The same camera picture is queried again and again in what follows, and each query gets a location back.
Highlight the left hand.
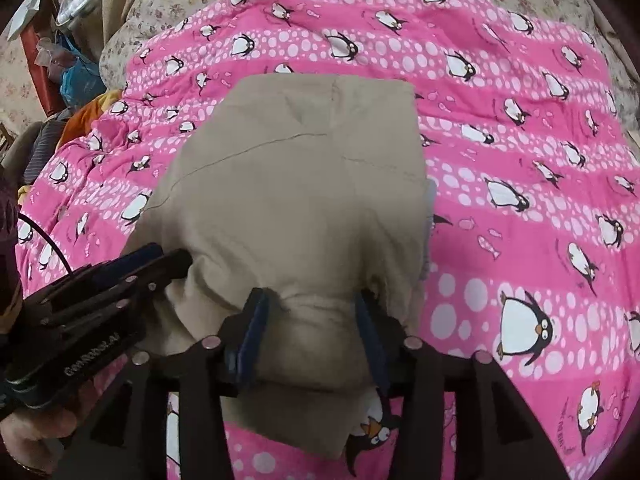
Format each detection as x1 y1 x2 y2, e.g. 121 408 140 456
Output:
1 380 99 476

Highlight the black cable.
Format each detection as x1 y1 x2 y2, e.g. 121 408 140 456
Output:
16 211 74 273

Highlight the beige zip jacket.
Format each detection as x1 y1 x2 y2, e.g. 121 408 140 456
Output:
126 74 435 458

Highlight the orange cloth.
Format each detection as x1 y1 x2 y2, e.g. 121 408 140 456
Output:
56 89 122 150

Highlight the blue plastic bag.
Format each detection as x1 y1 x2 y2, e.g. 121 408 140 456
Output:
55 32 106 110

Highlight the pink penguin blanket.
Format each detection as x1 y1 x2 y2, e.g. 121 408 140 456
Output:
16 0 639 479

